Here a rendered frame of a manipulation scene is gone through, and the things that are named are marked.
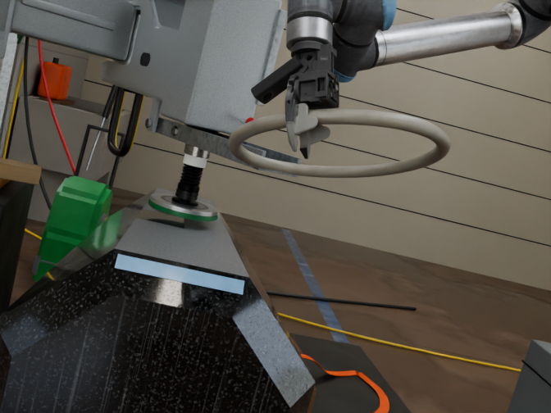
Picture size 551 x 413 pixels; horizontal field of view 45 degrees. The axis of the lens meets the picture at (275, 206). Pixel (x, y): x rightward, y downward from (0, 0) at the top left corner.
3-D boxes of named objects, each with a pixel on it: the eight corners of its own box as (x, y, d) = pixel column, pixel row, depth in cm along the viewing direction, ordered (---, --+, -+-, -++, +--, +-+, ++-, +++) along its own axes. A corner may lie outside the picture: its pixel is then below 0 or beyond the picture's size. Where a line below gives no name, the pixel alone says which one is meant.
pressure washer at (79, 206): (47, 268, 383) (78, 120, 371) (105, 283, 382) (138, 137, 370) (20, 283, 349) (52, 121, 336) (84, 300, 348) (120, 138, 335)
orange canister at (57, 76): (28, 98, 479) (37, 52, 475) (45, 97, 528) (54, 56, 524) (59, 106, 482) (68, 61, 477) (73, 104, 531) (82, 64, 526)
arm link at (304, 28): (279, 20, 129) (298, 41, 137) (279, 44, 128) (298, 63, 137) (322, 13, 125) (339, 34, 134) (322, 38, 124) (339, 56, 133)
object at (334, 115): (188, 156, 155) (188, 144, 155) (347, 187, 182) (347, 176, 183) (322, 103, 115) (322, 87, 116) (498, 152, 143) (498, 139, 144)
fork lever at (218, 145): (141, 129, 218) (144, 113, 217) (193, 139, 229) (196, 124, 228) (245, 167, 162) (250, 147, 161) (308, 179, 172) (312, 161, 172)
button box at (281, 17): (243, 101, 205) (266, 8, 201) (251, 102, 206) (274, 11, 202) (257, 104, 198) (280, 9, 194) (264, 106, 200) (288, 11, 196)
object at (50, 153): (-5, 215, 464) (19, 95, 452) (43, 188, 592) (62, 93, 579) (84, 236, 472) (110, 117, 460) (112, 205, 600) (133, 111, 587)
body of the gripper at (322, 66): (325, 98, 123) (326, 37, 125) (283, 104, 126) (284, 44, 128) (339, 111, 129) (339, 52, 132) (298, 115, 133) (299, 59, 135)
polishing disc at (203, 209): (193, 200, 222) (195, 197, 222) (230, 219, 206) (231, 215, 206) (138, 193, 208) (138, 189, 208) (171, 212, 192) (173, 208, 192)
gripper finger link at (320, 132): (329, 156, 128) (325, 108, 127) (300, 159, 130) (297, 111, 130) (334, 156, 130) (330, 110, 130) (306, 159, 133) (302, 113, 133)
